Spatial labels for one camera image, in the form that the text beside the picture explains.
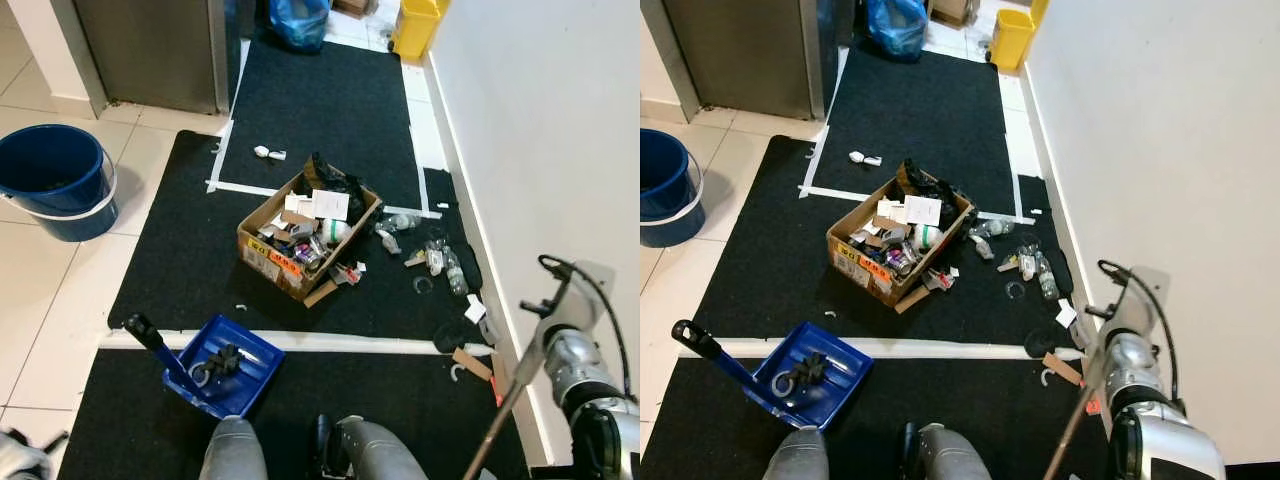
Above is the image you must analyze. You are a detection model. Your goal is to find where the blue dustpan with black handle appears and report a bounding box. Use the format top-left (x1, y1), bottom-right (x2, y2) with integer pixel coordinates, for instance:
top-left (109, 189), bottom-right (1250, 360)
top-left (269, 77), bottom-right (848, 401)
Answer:
top-left (671, 319), bottom-right (875, 432)
top-left (122, 312), bottom-right (286, 421)

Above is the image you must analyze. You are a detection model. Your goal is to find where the blue plastic bucket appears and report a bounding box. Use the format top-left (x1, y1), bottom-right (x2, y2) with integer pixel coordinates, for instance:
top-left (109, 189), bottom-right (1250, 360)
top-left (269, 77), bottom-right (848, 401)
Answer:
top-left (640, 127), bottom-right (706, 249)
top-left (0, 124), bottom-right (119, 243)

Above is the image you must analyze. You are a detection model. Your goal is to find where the white paper sheet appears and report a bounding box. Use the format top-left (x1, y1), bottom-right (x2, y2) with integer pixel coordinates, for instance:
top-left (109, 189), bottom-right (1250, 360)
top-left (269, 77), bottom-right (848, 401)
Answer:
top-left (311, 189), bottom-right (352, 222)
top-left (904, 195), bottom-right (944, 228)

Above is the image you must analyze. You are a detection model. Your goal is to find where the brown cardboard rubbish box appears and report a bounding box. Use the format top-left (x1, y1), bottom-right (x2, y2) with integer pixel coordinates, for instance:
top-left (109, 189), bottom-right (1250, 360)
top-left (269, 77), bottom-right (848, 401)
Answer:
top-left (236, 168), bottom-right (384, 303)
top-left (826, 172), bottom-right (977, 309)

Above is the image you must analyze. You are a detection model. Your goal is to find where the grey right robot leg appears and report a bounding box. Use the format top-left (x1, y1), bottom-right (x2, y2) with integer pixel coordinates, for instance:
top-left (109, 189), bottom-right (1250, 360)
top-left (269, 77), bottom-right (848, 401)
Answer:
top-left (335, 415), bottom-right (433, 480)
top-left (915, 422), bottom-right (993, 480)

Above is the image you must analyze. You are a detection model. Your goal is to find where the yellow plastic bin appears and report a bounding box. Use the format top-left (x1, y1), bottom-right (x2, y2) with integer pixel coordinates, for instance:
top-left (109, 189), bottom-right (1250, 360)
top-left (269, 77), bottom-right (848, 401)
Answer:
top-left (989, 0), bottom-right (1051, 74)
top-left (389, 0), bottom-right (451, 62)

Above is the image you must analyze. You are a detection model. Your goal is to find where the grey left robot leg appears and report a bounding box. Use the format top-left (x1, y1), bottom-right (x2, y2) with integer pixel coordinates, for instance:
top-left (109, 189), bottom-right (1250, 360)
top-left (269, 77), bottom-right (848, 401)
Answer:
top-left (764, 426), bottom-right (832, 480)
top-left (199, 416), bottom-right (269, 480)

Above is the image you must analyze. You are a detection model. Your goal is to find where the grey robot leg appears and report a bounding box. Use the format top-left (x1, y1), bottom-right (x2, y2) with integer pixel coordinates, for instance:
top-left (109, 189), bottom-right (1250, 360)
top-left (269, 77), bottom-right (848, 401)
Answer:
top-left (199, 416), bottom-right (269, 480)
top-left (915, 422), bottom-right (993, 480)
top-left (764, 426), bottom-right (832, 480)
top-left (335, 415), bottom-right (433, 480)

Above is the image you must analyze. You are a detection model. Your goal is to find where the brown cardboard strip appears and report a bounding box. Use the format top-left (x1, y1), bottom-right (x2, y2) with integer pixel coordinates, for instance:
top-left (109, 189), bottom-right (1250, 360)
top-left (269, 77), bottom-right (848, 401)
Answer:
top-left (1042, 352), bottom-right (1086, 388)
top-left (451, 346), bottom-right (496, 383)

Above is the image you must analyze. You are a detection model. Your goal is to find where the black floor mat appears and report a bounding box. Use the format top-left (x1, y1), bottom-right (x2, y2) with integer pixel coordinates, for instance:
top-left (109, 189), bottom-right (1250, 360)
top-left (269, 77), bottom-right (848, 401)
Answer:
top-left (57, 347), bottom-right (533, 480)
top-left (640, 355), bottom-right (1111, 480)
top-left (218, 38), bottom-right (428, 213)
top-left (695, 135), bottom-right (1086, 349)
top-left (107, 130), bottom-right (501, 343)
top-left (810, 45), bottom-right (1021, 219)

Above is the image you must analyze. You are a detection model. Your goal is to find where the black plastic bag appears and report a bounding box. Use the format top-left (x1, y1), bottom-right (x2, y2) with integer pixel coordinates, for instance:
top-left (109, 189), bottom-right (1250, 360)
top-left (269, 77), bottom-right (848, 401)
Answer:
top-left (303, 152), bottom-right (369, 206)
top-left (897, 158), bottom-right (963, 206)

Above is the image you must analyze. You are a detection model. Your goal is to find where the black oblong pad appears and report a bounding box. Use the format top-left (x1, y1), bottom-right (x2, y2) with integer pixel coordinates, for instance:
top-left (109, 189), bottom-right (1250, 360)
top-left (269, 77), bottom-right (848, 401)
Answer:
top-left (453, 240), bottom-right (484, 293)
top-left (1046, 247), bottom-right (1074, 297)

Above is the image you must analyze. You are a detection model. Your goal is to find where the black tangled rubbish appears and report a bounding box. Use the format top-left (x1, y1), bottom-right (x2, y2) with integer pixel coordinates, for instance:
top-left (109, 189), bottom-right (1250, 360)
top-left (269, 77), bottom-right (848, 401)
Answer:
top-left (772, 352), bottom-right (831, 399)
top-left (188, 343), bottom-right (244, 389)

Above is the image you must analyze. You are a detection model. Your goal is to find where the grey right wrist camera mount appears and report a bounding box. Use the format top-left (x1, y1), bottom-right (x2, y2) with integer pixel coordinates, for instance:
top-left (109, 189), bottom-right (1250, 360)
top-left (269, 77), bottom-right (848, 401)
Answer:
top-left (560, 262), bottom-right (618, 336)
top-left (1115, 265), bottom-right (1166, 341)

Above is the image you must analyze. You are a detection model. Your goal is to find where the grey metal door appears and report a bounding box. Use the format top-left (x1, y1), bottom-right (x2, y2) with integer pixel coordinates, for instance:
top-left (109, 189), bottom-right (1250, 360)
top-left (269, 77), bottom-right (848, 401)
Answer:
top-left (660, 0), bottom-right (831, 123)
top-left (72, 0), bottom-right (243, 115)

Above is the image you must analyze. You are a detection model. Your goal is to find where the blue plastic bag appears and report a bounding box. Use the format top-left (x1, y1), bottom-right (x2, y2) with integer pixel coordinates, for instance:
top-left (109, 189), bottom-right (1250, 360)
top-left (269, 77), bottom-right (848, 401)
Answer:
top-left (865, 0), bottom-right (930, 64)
top-left (267, 0), bottom-right (332, 54)

